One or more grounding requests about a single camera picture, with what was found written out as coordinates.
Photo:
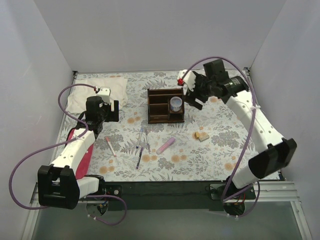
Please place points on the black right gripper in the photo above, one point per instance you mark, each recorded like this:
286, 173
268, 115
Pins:
198, 91

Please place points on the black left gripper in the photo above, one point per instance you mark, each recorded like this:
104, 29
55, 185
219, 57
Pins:
113, 111

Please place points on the clear round clip container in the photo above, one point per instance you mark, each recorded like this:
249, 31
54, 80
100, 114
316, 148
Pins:
175, 104

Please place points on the pink capped white pen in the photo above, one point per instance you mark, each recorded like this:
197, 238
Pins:
110, 146

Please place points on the brown and grey eraser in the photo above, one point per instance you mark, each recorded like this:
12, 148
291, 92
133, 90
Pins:
201, 136

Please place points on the purple pink highlighter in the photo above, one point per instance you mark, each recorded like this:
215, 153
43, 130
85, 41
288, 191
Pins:
165, 145

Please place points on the purple pen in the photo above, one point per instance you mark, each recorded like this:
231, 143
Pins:
139, 157

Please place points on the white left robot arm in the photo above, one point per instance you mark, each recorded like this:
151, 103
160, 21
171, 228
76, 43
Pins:
59, 185

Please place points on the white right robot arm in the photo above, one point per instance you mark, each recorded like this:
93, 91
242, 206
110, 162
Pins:
265, 150

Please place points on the white folded cloth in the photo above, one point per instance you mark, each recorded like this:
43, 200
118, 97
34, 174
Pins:
76, 101

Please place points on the brown wooden desk organizer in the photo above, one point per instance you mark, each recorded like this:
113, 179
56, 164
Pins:
159, 108

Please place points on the floral table mat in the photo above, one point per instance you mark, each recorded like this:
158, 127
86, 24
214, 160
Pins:
187, 159

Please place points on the pink cloth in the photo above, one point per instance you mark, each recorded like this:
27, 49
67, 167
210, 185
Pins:
83, 166

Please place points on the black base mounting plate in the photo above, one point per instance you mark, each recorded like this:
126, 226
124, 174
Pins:
161, 195

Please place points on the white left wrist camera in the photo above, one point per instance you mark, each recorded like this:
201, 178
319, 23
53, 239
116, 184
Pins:
105, 94

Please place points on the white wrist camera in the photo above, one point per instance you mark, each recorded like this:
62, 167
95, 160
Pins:
187, 78
105, 94

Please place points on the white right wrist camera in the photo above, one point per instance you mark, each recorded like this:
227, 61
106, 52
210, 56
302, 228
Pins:
187, 78

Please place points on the aluminium frame rail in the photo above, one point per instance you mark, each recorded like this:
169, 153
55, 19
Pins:
276, 215

